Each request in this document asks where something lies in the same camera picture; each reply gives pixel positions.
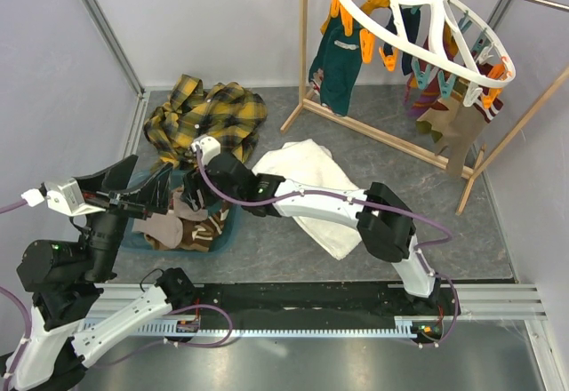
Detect yellow plaid shirt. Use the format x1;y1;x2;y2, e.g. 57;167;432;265
143;75;268;169

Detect white towel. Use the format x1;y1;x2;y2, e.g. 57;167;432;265
252;139;361;260

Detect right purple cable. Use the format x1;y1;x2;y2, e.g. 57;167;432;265
195;150;461;347

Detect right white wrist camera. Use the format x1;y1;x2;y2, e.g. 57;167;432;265
189;134;221;164

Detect grey sock red stripes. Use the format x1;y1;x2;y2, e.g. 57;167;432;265
172;189;209;222
132;213;183;249

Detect teal plastic basin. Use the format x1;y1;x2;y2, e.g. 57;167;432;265
121;171;238;259

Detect mustard yellow sock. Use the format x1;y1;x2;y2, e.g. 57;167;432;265
360;0;390;16

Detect dark teal sock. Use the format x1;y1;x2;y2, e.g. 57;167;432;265
320;28;363;116
309;23;334;94

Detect grey sock maroon cuff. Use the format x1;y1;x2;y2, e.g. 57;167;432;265
415;95;506;178

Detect wooden clothes rack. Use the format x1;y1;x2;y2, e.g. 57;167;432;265
279;0;569;217

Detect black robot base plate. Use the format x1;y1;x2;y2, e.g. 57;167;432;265
167;280;461;318

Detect maroon patterned sock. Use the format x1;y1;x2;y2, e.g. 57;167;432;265
404;57;441;118

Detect brown striped sock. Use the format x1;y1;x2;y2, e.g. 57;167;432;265
193;205;231;240
179;221;213;252

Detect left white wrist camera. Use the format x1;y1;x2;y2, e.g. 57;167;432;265
20;178;102;218

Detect navy blue sock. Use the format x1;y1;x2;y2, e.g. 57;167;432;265
382;7;421;76

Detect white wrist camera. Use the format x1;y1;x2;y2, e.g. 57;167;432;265
20;178;102;218
189;134;221;164

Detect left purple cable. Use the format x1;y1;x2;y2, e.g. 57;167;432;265
0;199;35;379

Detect grey cable duct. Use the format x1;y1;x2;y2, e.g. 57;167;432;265
84;317;423;339

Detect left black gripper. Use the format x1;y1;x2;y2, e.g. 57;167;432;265
77;153;175;280

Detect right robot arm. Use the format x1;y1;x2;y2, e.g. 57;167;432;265
192;149;439;315

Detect purple cable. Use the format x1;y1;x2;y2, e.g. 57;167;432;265
195;150;461;347
0;199;35;379

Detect aluminium corner post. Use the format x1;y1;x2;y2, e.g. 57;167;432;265
81;0;145;97

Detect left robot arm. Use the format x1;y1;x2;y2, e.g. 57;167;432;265
1;155;196;390

